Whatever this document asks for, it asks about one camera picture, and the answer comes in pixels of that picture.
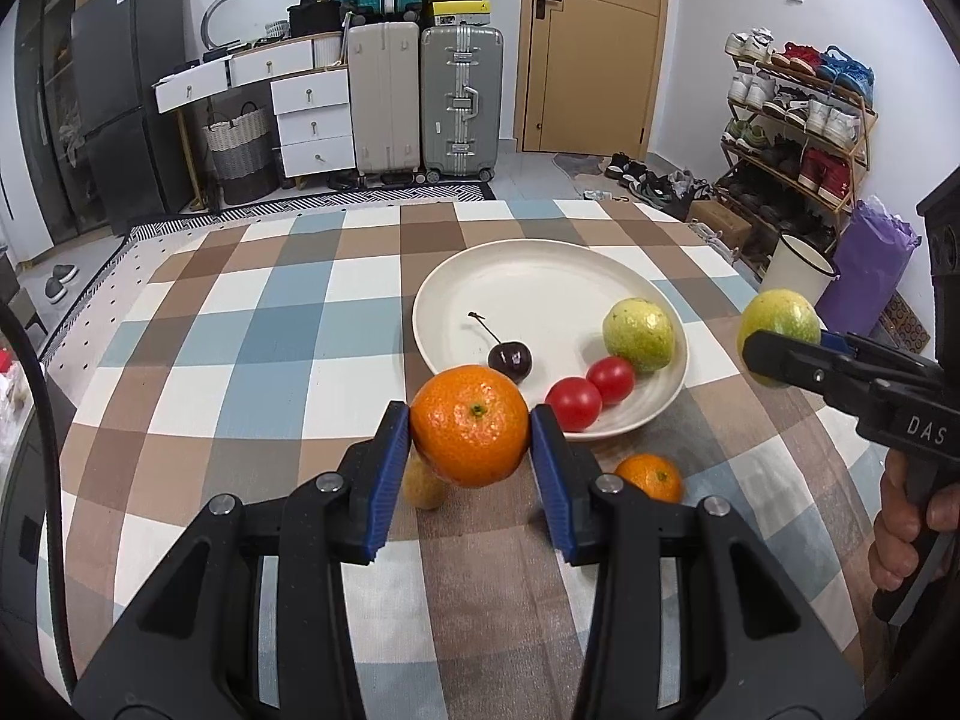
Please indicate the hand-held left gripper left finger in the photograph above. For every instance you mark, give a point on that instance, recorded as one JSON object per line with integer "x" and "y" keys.
{"x": 382, "y": 480}

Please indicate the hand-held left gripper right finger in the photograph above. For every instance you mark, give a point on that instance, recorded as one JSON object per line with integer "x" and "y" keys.
{"x": 555, "y": 480}

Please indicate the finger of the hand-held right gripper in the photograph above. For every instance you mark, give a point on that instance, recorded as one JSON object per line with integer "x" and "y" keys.
{"x": 802, "y": 364}
{"x": 840, "y": 343}

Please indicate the green yellow guava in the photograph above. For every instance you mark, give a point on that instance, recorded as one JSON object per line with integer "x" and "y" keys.
{"x": 780, "y": 311}
{"x": 637, "y": 334}

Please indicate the red tomato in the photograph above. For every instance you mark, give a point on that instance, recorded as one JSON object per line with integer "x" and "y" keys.
{"x": 574, "y": 403}
{"x": 611, "y": 380}

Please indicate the orange mandarin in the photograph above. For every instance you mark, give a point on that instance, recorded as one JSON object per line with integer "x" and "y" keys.
{"x": 469, "y": 427}
{"x": 649, "y": 478}

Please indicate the dark cherry with stem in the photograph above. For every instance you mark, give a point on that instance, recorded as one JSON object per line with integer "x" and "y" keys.
{"x": 510, "y": 361}

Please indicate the cream round plate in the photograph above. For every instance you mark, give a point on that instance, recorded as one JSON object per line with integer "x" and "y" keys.
{"x": 525, "y": 315}

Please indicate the person's right hand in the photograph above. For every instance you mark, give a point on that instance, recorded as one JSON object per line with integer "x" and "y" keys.
{"x": 892, "y": 532}

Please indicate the brown longan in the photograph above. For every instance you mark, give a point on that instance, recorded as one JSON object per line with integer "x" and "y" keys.
{"x": 424, "y": 491}

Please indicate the brown patterned box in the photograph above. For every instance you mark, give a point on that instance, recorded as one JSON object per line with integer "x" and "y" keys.
{"x": 904, "y": 319}

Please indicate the purple bag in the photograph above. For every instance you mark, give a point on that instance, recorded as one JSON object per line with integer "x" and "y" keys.
{"x": 870, "y": 270}

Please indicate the white enamel bucket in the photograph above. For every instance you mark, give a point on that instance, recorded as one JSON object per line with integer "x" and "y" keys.
{"x": 791, "y": 270}

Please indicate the brown cardboard box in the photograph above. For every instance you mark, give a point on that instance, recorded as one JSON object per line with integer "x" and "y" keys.
{"x": 720, "y": 225}

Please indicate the wooden shoe rack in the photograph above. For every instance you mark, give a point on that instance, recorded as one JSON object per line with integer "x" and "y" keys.
{"x": 862, "y": 157}

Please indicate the rows of assorted sneakers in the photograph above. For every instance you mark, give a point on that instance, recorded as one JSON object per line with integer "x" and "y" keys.
{"x": 817, "y": 120}

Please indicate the pile of dark shoes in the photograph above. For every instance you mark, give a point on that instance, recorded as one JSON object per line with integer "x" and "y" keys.
{"x": 652, "y": 180}

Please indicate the grey door mat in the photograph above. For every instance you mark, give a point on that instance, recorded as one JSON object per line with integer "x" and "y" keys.
{"x": 581, "y": 163}

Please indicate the woven laundry basket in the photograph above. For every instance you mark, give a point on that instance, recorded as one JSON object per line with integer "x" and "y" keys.
{"x": 240, "y": 157}

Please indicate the wooden door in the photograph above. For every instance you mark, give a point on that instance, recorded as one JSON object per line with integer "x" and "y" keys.
{"x": 592, "y": 75}

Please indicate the grey side cabinet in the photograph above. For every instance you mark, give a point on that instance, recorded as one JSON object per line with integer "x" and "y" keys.
{"x": 19, "y": 480}

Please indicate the white drawer desk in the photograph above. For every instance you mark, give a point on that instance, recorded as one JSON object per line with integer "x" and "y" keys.
{"x": 311, "y": 120}

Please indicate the beige suitcase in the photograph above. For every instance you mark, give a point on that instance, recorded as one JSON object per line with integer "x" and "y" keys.
{"x": 384, "y": 105}

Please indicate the grey slipper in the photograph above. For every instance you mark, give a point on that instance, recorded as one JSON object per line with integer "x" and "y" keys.
{"x": 66, "y": 274}
{"x": 54, "y": 287}

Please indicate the silver suitcase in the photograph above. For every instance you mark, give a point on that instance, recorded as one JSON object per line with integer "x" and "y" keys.
{"x": 461, "y": 105}

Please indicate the dark grey fridge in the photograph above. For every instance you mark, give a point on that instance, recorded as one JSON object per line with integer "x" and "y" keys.
{"x": 127, "y": 105}

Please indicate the black storage box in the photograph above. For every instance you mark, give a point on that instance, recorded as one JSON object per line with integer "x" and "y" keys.
{"x": 319, "y": 19}

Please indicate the yellow black box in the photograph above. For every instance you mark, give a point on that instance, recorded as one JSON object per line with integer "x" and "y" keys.
{"x": 461, "y": 13}

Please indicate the grey curved tube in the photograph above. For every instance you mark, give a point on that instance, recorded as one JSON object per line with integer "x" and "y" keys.
{"x": 229, "y": 0}

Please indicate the tall glass door cabinet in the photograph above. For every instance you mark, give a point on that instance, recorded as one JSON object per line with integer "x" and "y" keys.
{"x": 45, "y": 90}

